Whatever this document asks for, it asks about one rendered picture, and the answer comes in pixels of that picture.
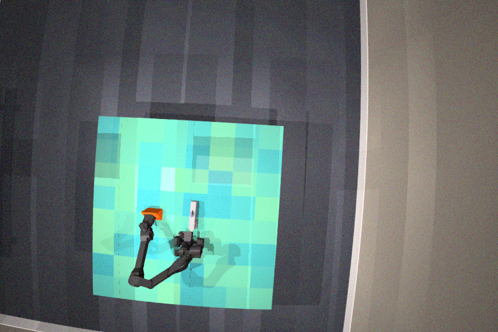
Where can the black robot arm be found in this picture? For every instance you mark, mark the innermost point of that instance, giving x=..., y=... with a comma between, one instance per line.
x=186, y=254

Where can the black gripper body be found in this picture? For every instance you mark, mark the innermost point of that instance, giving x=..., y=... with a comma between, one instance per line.
x=178, y=242

